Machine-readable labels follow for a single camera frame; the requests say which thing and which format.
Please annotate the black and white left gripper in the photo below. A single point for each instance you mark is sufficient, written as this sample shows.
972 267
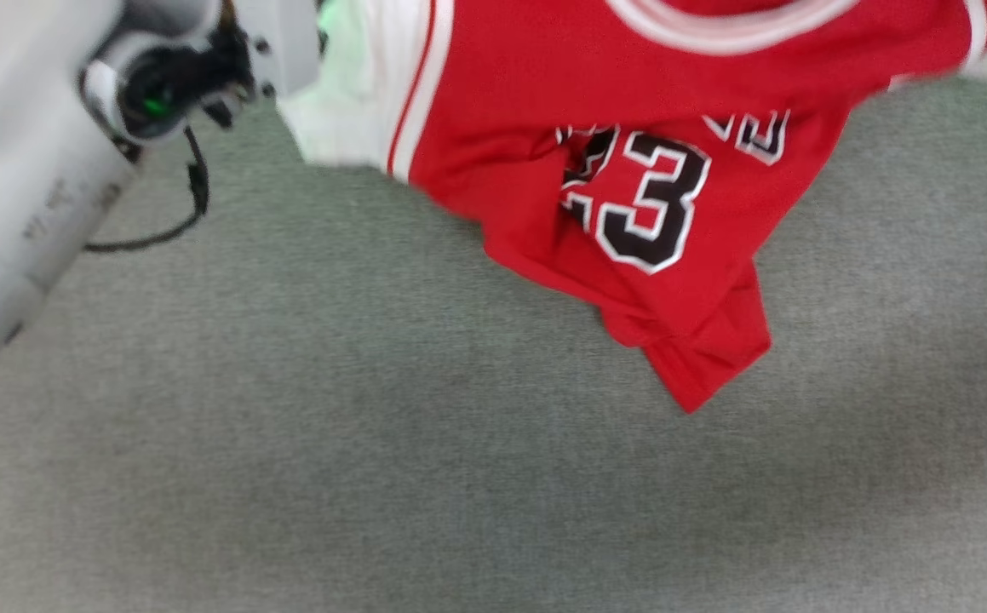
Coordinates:
289 42

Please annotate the red and white basketball jersey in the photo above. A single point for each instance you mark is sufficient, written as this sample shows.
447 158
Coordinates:
544 94

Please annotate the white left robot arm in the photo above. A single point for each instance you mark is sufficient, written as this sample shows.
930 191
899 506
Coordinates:
8 170

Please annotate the grey fabric sofa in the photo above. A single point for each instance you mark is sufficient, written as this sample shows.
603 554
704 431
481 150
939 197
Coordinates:
374 443

